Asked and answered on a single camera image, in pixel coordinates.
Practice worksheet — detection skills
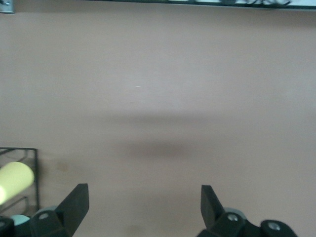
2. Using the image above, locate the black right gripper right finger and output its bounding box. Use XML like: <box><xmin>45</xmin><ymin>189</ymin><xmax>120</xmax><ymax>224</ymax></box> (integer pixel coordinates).
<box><xmin>197</xmin><ymin>184</ymin><xmax>261</xmax><ymax>237</ymax></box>

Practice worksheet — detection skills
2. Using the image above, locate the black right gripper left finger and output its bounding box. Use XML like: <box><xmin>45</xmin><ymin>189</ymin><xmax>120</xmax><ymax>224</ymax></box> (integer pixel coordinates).
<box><xmin>29</xmin><ymin>183</ymin><xmax>90</xmax><ymax>237</ymax></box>

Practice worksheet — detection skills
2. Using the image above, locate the black wire cup holder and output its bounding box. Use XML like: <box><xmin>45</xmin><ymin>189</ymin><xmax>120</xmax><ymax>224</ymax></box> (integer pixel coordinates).
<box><xmin>0</xmin><ymin>147</ymin><xmax>40</xmax><ymax>215</ymax></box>

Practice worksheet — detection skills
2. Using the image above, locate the pale green plastic cup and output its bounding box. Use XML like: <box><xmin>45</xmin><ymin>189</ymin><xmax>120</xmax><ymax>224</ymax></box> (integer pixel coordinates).
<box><xmin>10</xmin><ymin>214</ymin><xmax>32</xmax><ymax>227</ymax></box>

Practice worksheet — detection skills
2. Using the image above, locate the yellow plastic cup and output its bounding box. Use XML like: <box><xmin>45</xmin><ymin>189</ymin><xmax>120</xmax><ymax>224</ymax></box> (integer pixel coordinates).
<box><xmin>0</xmin><ymin>161</ymin><xmax>35</xmax><ymax>206</ymax></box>

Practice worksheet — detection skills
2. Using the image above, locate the silver metal mount bracket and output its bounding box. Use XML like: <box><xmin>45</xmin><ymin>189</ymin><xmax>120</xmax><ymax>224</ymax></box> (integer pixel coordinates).
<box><xmin>0</xmin><ymin>0</ymin><xmax>13</xmax><ymax>14</ymax></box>

